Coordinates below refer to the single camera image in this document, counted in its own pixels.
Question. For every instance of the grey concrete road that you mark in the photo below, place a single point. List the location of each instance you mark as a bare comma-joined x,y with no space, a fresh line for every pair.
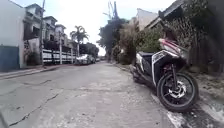
83,96

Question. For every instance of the palm tree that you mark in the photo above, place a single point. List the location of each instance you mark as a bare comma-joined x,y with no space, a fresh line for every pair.
79,35

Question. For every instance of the parked silver car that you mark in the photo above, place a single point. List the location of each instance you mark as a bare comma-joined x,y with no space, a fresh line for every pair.
85,59

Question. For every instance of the utility pole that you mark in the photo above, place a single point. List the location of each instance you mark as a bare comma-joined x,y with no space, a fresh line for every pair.
41,30

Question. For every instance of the leafy overgrown wall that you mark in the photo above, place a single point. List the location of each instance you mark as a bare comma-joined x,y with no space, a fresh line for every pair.
193,30

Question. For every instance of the raised concrete sidewalk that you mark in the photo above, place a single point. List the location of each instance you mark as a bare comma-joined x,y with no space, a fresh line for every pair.
23,71

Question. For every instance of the row of grey houses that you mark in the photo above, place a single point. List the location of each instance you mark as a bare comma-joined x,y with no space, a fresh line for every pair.
50,33

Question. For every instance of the white slatted fence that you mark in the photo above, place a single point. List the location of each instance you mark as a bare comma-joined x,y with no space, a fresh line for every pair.
56,56

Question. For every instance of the dark green trees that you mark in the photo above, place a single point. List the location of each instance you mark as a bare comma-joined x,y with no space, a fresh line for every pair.
111,35

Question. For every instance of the white building with blue gate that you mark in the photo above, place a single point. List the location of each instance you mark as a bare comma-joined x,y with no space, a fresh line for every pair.
10,36

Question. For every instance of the pale gabled building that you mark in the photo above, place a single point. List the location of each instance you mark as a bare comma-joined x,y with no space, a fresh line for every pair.
144,18

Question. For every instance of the white and black motor scooter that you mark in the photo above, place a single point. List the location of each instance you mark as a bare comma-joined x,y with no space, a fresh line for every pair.
163,66

